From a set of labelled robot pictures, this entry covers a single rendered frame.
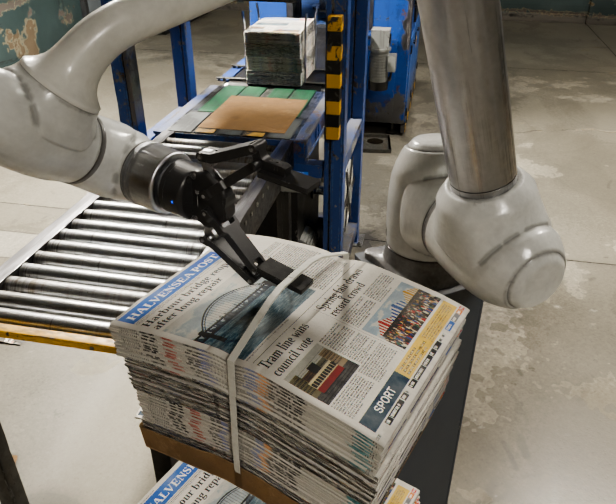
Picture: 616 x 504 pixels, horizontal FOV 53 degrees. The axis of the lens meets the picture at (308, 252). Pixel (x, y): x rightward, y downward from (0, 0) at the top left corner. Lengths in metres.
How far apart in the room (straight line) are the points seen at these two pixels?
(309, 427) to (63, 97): 0.46
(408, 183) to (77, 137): 0.58
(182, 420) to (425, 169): 0.58
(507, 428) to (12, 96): 2.01
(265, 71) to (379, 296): 2.45
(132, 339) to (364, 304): 0.31
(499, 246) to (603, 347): 1.97
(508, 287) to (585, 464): 1.47
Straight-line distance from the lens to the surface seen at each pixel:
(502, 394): 2.51
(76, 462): 2.31
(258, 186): 2.07
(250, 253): 0.81
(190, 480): 1.09
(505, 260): 0.94
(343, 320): 0.79
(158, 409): 0.90
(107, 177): 0.86
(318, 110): 2.85
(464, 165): 0.91
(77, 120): 0.78
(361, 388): 0.71
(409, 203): 1.11
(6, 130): 0.75
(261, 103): 2.93
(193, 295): 0.86
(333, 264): 0.90
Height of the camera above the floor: 1.66
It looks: 31 degrees down
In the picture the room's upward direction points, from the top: straight up
